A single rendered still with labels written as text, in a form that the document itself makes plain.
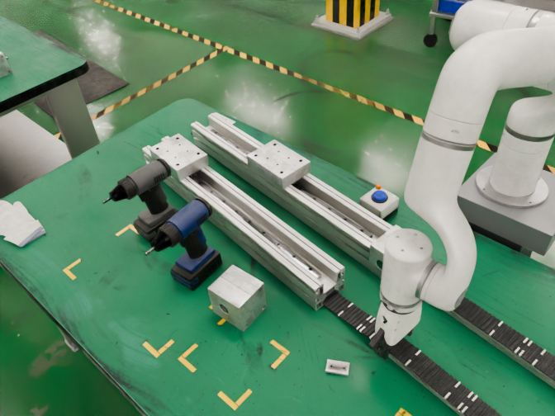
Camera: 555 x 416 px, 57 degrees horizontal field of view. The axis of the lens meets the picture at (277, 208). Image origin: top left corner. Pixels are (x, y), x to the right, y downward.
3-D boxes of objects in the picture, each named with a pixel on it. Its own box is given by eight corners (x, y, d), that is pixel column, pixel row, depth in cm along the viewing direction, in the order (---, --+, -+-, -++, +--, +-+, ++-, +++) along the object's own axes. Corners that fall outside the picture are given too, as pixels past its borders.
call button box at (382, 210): (397, 213, 148) (400, 196, 144) (375, 229, 144) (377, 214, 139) (377, 200, 153) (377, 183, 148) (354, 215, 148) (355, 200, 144)
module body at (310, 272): (343, 288, 130) (344, 267, 124) (315, 311, 125) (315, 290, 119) (173, 156, 176) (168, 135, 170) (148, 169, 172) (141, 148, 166)
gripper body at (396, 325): (399, 321, 98) (394, 352, 105) (432, 290, 102) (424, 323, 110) (369, 298, 102) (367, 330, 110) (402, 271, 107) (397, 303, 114)
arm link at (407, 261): (435, 286, 100) (394, 265, 105) (446, 240, 91) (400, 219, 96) (415, 314, 96) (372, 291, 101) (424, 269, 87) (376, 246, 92)
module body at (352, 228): (392, 249, 138) (396, 227, 132) (367, 269, 134) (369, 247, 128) (217, 132, 185) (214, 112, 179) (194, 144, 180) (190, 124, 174)
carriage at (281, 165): (310, 179, 153) (310, 161, 148) (283, 196, 148) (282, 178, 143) (276, 156, 162) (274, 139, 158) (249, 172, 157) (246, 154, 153)
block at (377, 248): (425, 262, 134) (430, 237, 127) (395, 289, 128) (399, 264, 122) (398, 244, 139) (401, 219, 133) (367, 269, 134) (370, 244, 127)
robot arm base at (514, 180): (484, 160, 153) (500, 105, 142) (552, 178, 145) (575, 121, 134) (467, 195, 141) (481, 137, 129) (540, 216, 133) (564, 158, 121)
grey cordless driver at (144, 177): (187, 221, 151) (171, 163, 137) (130, 258, 142) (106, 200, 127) (172, 210, 156) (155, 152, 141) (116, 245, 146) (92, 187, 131)
